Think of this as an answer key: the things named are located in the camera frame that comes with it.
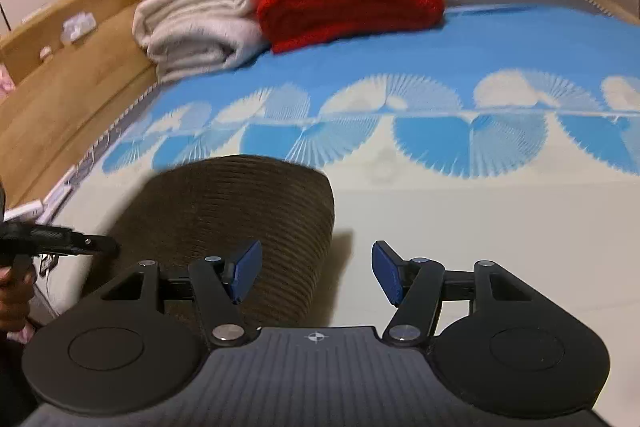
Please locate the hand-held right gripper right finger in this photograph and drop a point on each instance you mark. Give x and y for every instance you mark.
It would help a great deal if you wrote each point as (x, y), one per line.
(387, 274)

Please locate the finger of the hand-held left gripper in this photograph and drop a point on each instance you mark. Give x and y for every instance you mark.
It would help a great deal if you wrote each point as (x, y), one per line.
(75, 243)

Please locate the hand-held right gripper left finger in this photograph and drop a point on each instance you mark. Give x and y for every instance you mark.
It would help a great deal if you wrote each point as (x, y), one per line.
(247, 269)

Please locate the person's left hand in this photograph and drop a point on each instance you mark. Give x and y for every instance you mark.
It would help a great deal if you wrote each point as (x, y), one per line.
(15, 302)

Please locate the flat white box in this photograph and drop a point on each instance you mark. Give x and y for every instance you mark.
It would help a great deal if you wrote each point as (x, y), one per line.
(25, 211)

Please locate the blue white printed bed sheet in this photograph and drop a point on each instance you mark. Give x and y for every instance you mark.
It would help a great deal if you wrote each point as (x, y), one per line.
(450, 207)

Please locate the small white box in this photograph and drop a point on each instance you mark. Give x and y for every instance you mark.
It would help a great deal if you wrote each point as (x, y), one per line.
(77, 28)

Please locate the cream folded blanket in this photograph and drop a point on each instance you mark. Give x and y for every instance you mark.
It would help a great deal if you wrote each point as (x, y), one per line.
(195, 32)

